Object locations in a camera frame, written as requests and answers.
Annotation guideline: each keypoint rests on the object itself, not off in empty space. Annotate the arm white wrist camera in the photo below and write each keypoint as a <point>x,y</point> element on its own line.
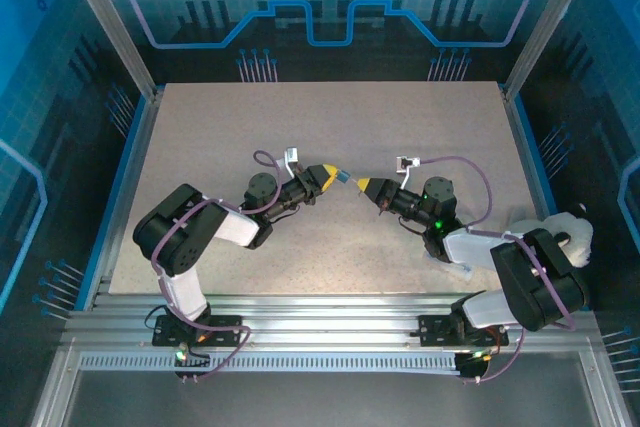
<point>405,164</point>
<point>291,157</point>

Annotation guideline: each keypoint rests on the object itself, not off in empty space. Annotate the black controller board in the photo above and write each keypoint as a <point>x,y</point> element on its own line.
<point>470,371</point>
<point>190,375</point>

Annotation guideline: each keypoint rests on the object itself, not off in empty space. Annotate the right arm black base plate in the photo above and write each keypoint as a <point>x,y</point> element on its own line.
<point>430,329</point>

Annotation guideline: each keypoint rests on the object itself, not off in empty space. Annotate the white black plush toy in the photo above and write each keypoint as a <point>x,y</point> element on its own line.
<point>575,232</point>

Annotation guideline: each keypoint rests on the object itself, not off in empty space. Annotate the left arm white wrist camera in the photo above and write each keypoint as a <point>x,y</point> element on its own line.
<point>291,157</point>

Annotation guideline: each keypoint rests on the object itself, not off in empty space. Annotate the blue padlock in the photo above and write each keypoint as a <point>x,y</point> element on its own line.
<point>343,176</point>

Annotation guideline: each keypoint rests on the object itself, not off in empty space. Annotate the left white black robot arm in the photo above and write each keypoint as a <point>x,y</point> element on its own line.
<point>185,237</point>

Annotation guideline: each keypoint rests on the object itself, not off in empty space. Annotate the aluminium frame post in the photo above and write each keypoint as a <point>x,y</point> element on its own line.
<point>114,22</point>
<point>542,22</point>

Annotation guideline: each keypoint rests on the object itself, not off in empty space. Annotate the aluminium mounting rail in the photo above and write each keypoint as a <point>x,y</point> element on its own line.
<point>325,319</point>

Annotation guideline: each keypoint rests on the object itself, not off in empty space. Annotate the clear plastic bag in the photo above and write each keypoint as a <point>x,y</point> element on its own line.
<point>467,273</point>

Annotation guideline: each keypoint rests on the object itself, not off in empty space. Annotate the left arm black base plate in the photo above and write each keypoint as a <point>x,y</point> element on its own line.
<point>227,329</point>

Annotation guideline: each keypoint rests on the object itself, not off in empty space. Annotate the right arm white wrist camera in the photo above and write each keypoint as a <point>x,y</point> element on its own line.
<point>405,164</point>

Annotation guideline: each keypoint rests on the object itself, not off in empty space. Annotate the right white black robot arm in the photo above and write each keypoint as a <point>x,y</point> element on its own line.
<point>530,272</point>

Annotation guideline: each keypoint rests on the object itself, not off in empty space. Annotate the aluminium table side rail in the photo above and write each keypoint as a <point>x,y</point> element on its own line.
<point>125,197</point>
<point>527,147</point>

